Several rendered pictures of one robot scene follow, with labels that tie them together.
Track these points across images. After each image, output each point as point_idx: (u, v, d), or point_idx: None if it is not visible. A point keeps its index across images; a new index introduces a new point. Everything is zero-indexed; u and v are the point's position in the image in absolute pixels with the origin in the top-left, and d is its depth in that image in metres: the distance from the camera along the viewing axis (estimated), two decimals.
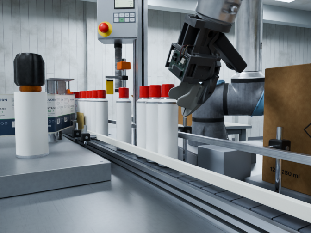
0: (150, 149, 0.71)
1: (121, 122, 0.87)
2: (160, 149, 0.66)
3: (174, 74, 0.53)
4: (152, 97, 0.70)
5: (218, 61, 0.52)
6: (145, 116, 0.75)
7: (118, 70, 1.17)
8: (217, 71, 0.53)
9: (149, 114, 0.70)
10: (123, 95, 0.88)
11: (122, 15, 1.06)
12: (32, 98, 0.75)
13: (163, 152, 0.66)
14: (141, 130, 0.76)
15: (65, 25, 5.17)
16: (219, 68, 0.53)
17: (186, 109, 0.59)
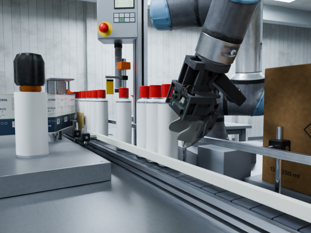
0: (150, 149, 0.71)
1: (121, 122, 0.87)
2: (160, 149, 0.66)
3: (175, 111, 0.53)
4: (152, 97, 0.70)
5: (217, 99, 0.53)
6: (145, 116, 0.75)
7: (118, 70, 1.17)
8: (216, 108, 0.54)
9: (149, 114, 0.70)
10: (123, 95, 0.88)
11: (122, 15, 1.06)
12: (32, 98, 0.75)
13: (163, 152, 0.66)
14: (141, 130, 0.76)
15: (65, 25, 5.17)
16: (218, 105, 0.53)
17: (186, 141, 0.60)
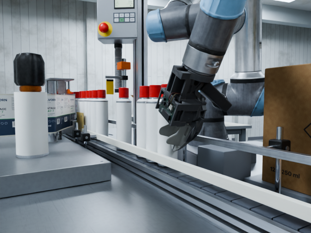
0: (150, 149, 0.71)
1: (121, 122, 0.87)
2: (160, 149, 0.67)
3: (164, 116, 0.57)
4: (152, 97, 0.70)
5: (203, 106, 0.56)
6: (145, 116, 0.75)
7: (118, 70, 1.17)
8: (203, 114, 0.58)
9: (149, 114, 0.70)
10: (123, 95, 0.88)
11: (122, 15, 1.06)
12: (32, 98, 0.75)
13: (162, 152, 0.66)
14: (141, 130, 0.76)
15: (65, 25, 5.17)
16: (204, 111, 0.57)
17: (176, 144, 0.64)
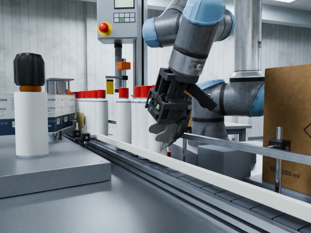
0: (142, 146, 0.74)
1: (121, 122, 0.87)
2: (150, 146, 0.71)
3: (152, 115, 0.61)
4: (144, 97, 0.74)
5: (189, 105, 0.61)
6: None
7: (118, 70, 1.17)
8: (189, 113, 0.62)
9: (141, 113, 0.74)
10: (123, 95, 0.88)
11: (122, 15, 1.06)
12: (32, 98, 0.75)
13: (152, 149, 0.70)
14: (135, 129, 0.79)
15: (65, 25, 5.17)
16: (190, 110, 0.61)
17: (164, 142, 0.68)
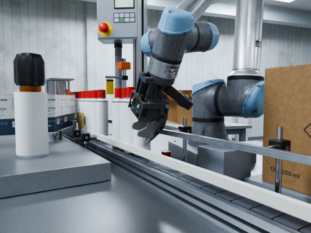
0: (129, 142, 0.82)
1: (117, 121, 0.91)
2: (134, 141, 0.79)
3: (133, 113, 0.69)
4: (130, 97, 0.82)
5: (166, 104, 0.69)
6: (124, 113, 0.86)
7: (118, 70, 1.17)
8: (166, 112, 0.70)
9: (127, 112, 0.82)
10: (119, 95, 0.91)
11: (122, 15, 1.06)
12: (32, 98, 0.75)
13: (136, 144, 0.78)
14: (121, 126, 0.87)
15: (65, 25, 5.17)
16: (167, 109, 0.69)
17: (146, 137, 0.76)
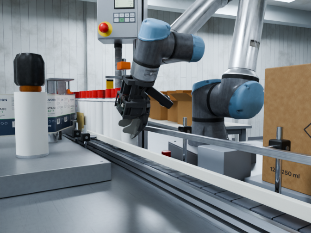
0: (118, 138, 0.90)
1: (108, 119, 0.99)
2: (122, 137, 0.87)
3: (119, 112, 0.78)
4: None
5: (148, 104, 0.77)
6: (111, 112, 0.95)
7: (118, 70, 1.17)
8: (148, 110, 0.78)
9: (117, 110, 0.90)
10: (110, 95, 0.99)
11: (122, 15, 1.06)
12: (32, 98, 0.75)
13: (123, 139, 0.87)
14: (109, 123, 0.96)
15: (65, 25, 5.17)
16: (149, 107, 0.78)
17: (132, 133, 0.84)
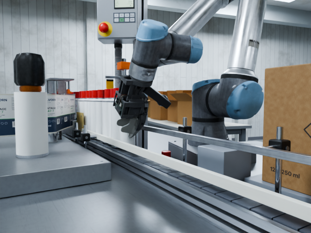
0: (117, 137, 0.91)
1: None
2: (120, 136, 0.89)
3: (117, 112, 0.79)
4: None
5: (146, 103, 0.78)
6: (110, 112, 0.96)
7: (118, 70, 1.17)
8: (146, 110, 0.79)
9: (116, 110, 0.91)
10: (109, 95, 1.00)
11: (122, 15, 1.06)
12: (32, 98, 0.75)
13: (121, 139, 0.88)
14: (108, 123, 0.97)
15: (65, 25, 5.17)
16: (147, 107, 0.79)
17: (130, 133, 0.85)
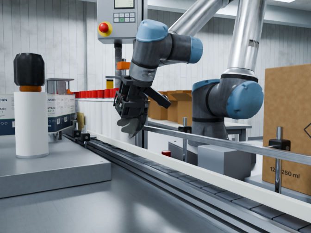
0: (117, 137, 0.91)
1: None
2: (120, 136, 0.89)
3: (117, 112, 0.79)
4: None
5: (146, 104, 0.78)
6: (110, 112, 0.96)
7: (118, 70, 1.17)
8: (146, 110, 0.79)
9: (116, 110, 0.91)
10: (109, 95, 1.00)
11: (122, 15, 1.06)
12: (32, 98, 0.75)
13: (121, 139, 0.88)
14: (108, 123, 0.97)
15: (65, 25, 5.17)
16: (147, 107, 0.79)
17: (130, 133, 0.85)
